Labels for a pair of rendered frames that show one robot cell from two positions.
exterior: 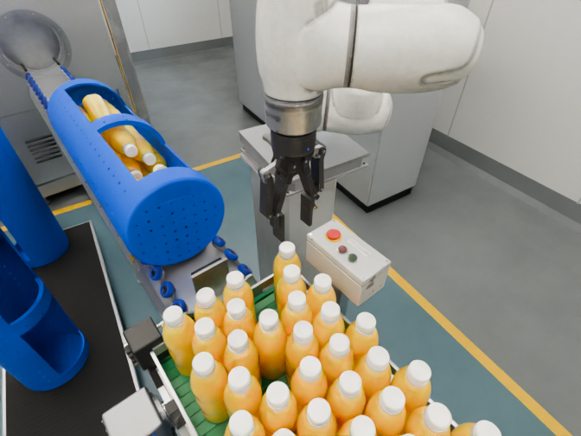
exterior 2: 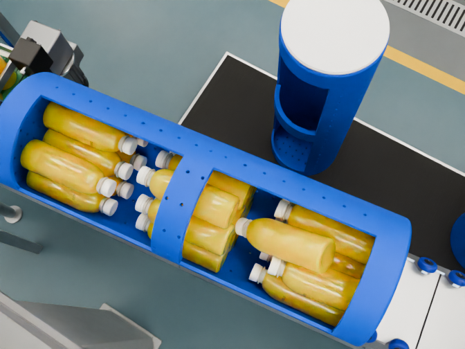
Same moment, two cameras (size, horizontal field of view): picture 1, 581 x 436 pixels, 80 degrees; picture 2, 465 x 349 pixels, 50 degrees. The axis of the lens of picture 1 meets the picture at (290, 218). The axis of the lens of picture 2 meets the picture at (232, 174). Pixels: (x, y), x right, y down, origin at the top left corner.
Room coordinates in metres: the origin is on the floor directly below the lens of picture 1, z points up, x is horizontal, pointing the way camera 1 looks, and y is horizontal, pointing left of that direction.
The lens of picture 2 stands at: (1.33, 0.57, 2.17)
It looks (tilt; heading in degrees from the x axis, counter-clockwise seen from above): 73 degrees down; 162
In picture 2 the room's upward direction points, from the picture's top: 10 degrees counter-clockwise
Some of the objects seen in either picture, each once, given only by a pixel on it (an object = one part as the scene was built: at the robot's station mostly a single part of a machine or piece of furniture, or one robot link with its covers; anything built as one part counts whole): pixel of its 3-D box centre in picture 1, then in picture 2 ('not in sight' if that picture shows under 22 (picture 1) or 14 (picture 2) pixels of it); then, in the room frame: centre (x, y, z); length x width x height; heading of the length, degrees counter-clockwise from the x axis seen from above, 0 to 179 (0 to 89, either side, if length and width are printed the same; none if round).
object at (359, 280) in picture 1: (345, 259); not in sight; (0.60, -0.14, 1.05); 0.20 x 0.10 x 0.10; 39
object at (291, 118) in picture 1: (293, 109); not in sight; (0.52, 0.00, 1.50); 0.09 x 0.09 x 0.06
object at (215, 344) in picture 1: (212, 353); not in sight; (0.37, 0.17, 1.00); 0.07 x 0.07 x 0.20
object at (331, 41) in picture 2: not in sight; (334, 25); (0.77, 1.10, 1.03); 0.28 x 0.28 x 0.01
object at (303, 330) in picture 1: (303, 330); not in sight; (0.37, -0.03, 1.11); 0.04 x 0.04 x 0.02
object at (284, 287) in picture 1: (291, 300); not in sight; (0.51, 0.00, 1.00); 0.07 x 0.07 x 0.20
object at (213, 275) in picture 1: (211, 280); not in sight; (0.58, 0.21, 0.99); 0.10 x 0.02 x 0.12; 129
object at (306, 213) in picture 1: (306, 209); not in sight; (0.54, -0.03, 1.28); 0.03 x 0.01 x 0.07; 39
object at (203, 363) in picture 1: (203, 363); not in sight; (0.30, 0.16, 1.11); 0.04 x 0.04 x 0.02
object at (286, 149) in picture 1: (293, 150); not in sight; (0.52, 0.00, 1.43); 0.08 x 0.07 x 0.09; 129
